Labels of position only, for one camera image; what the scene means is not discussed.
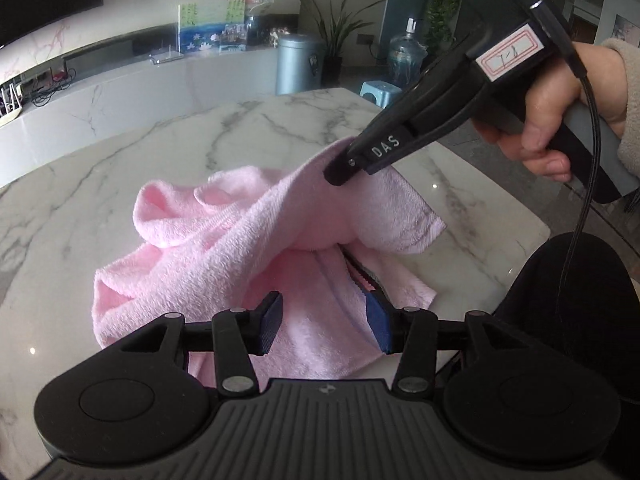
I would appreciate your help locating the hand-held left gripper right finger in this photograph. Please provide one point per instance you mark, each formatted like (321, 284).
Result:
(377, 325)

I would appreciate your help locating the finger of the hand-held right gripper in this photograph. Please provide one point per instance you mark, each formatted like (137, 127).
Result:
(372, 152)

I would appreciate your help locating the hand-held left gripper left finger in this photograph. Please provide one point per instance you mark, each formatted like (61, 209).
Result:
(270, 322)

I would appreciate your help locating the pink towel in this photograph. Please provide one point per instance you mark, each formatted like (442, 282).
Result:
(225, 260)

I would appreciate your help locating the person's right forearm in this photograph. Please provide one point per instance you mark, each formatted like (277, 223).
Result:
(631, 85)

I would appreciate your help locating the person's right hand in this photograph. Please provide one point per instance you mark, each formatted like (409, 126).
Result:
(545, 110)

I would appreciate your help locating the light blue plastic stool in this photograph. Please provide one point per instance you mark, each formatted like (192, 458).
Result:
(380, 91)

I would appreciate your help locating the climbing green plant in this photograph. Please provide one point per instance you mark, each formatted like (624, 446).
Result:
(440, 5)

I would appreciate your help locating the large water bottle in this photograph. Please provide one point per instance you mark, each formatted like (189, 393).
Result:
(407, 57)

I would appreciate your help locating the grey pedal trash can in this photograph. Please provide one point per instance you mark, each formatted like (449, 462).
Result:
(297, 65)

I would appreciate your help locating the long-leaf potted plant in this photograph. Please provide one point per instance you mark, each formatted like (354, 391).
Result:
(332, 35)

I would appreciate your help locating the small flower ornament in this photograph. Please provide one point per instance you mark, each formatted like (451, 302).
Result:
(280, 36)

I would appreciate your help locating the dark glass vase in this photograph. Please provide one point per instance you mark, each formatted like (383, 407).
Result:
(257, 27)

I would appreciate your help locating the round paper fan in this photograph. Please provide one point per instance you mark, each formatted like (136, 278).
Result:
(257, 0)

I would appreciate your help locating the person's black trouser leg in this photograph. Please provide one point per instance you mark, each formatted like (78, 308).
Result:
(575, 335)

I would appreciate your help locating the acrylic photo display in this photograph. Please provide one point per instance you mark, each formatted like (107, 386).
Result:
(210, 30)

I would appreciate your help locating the clear acrylic stand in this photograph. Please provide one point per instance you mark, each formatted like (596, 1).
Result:
(167, 57)

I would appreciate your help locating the white marble tv cabinet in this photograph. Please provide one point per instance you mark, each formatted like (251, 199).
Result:
(150, 95)

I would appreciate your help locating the white router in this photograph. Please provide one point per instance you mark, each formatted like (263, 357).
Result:
(10, 105)

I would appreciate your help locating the wall socket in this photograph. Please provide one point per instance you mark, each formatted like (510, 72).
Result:
(366, 39)

